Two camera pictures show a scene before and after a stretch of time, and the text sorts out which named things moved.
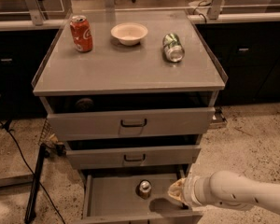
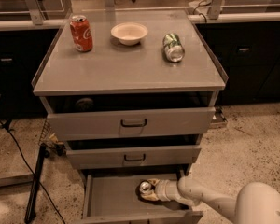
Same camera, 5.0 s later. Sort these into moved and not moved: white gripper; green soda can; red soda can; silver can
Moved: white gripper
Not moved: green soda can; silver can; red soda can
